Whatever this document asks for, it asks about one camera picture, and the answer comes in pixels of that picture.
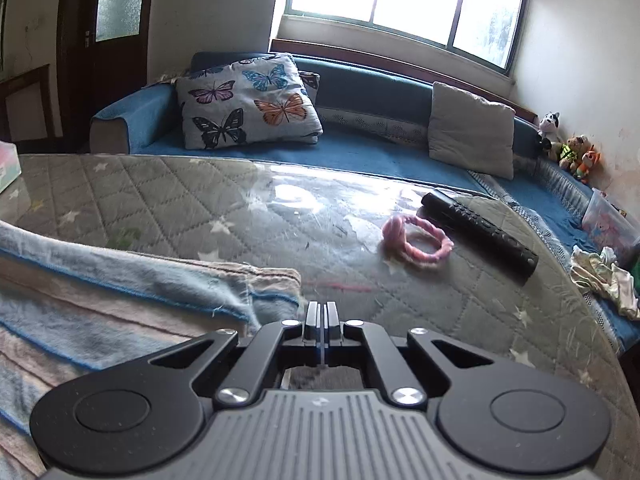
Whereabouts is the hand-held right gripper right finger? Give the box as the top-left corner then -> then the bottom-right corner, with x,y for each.
325,302 -> 496,408

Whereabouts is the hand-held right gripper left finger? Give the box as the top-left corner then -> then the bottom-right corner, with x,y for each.
147,301 -> 325,408

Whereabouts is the blue pink striped cloth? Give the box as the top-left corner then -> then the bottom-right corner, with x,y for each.
0,220 -> 303,480

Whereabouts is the black remote control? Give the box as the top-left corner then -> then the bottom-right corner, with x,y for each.
421,188 -> 539,277

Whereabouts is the butterfly print pillow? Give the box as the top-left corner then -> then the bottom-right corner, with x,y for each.
175,52 -> 325,151

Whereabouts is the blue sofa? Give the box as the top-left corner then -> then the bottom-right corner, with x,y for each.
90,51 -> 640,356

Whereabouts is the plain grey pillow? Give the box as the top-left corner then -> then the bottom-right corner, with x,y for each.
428,81 -> 517,181

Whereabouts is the dark patterned cushion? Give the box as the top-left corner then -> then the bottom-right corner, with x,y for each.
299,71 -> 321,106

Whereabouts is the white crumpled cloth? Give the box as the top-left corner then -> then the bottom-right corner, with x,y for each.
570,246 -> 640,321

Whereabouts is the black white cow plush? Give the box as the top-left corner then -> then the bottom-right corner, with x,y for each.
537,111 -> 562,153

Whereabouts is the clear plastic toy box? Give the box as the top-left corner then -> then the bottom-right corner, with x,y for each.
581,187 -> 640,268

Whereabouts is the brown bear plush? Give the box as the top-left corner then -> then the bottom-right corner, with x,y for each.
558,135 -> 591,171

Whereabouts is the stuffed toys pile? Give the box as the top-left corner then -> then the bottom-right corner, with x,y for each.
575,145 -> 602,184

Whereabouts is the window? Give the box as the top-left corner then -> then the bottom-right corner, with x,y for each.
272,0 -> 533,78

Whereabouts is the printed tissue box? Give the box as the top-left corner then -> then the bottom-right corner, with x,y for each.
0,141 -> 23,193

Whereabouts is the dark wooden door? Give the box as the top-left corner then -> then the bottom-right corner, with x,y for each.
57,0 -> 158,141

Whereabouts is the wooden chair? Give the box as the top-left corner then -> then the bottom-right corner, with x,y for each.
0,64 -> 56,143

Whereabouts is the pink plush ring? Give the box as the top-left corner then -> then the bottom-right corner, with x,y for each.
382,213 -> 455,267

